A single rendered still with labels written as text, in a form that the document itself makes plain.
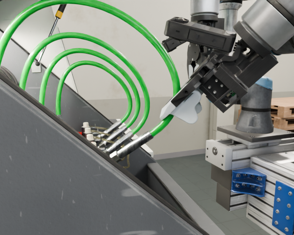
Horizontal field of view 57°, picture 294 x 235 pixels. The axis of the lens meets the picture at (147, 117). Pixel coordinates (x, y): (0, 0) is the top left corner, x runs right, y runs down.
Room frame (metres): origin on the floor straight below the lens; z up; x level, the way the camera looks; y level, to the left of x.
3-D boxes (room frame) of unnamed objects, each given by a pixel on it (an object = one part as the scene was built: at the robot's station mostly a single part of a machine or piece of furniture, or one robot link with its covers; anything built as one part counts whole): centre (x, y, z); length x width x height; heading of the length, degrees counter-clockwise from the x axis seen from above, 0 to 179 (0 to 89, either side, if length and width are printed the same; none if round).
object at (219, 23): (0.76, -0.16, 1.37); 0.09 x 0.08 x 0.12; 106
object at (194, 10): (0.76, -0.15, 1.45); 0.08 x 0.08 x 0.05
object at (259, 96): (1.14, -0.45, 1.20); 0.13 x 0.12 x 0.14; 67
